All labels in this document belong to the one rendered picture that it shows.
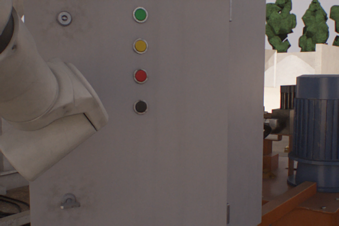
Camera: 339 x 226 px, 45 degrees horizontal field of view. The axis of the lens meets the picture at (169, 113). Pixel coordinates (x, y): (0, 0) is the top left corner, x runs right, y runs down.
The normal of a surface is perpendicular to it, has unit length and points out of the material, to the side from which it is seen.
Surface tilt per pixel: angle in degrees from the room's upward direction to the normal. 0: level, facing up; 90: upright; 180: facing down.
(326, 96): 90
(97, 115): 131
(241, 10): 90
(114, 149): 90
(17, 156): 81
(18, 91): 141
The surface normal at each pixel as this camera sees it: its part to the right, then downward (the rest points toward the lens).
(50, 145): 0.47, 0.29
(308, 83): -0.78, 0.06
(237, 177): 0.79, 0.06
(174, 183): 0.33, 0.09
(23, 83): 0.75, 0.65
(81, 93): 0.65, -0.38
